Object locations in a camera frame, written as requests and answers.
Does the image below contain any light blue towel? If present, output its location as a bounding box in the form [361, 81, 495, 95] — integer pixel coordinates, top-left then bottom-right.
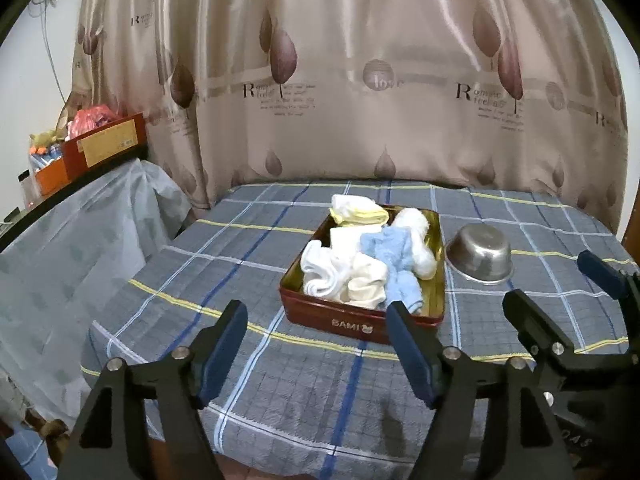
[360, 227, 423, 317]

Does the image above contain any beige leaf print curtain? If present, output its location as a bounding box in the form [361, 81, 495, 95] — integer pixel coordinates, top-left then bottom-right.
[70, 0, 631, 226]

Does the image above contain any orange box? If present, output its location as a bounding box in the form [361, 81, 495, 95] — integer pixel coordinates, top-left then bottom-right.
[35, 157, 68, 196]

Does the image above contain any translucent plastic sheet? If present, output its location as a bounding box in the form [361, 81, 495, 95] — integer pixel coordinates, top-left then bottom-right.
[0, 159, 193, 421]

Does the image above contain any yellowish plush toy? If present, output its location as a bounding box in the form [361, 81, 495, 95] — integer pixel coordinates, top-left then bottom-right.
[30, 130, 66, 148]

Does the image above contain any stainless steel bowl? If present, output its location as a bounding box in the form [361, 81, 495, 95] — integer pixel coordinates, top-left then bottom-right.
[445, 223, 514, 285]

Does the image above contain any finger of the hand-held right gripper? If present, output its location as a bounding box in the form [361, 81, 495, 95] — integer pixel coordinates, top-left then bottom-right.
[576, 250, 640, 311]
[502, 289, 577, 361]

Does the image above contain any white and yellow sock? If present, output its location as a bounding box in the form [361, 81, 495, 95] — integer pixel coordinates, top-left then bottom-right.
[330, 193, 391, 227]

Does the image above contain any cream sock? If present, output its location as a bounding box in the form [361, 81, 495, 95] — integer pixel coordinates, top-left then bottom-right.
[345, 252, 390, 309]

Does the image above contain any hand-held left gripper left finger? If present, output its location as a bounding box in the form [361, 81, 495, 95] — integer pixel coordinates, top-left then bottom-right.
[57, 300, 249, 480]

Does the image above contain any red and gold tin box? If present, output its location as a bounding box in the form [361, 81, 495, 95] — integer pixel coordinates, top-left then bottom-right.
[278, 203, 447, 346]

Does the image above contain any red cardboard box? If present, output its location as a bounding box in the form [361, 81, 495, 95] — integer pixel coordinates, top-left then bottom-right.
[62, 112, 149, 181]

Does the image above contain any white fluffy fleece piece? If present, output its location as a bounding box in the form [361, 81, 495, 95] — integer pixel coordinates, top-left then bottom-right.
[391, 207, 438, 279]

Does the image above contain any white sponge block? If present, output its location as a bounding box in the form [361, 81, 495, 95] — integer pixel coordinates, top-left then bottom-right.
[329, 227, 368, 256]

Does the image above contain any pink plastic bag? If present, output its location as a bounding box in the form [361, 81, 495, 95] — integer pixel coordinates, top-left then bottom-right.
[67, 105, 121, 138]

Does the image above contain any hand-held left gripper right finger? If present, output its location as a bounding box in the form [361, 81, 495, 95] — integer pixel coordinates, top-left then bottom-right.
[387, 301, 576, 480]

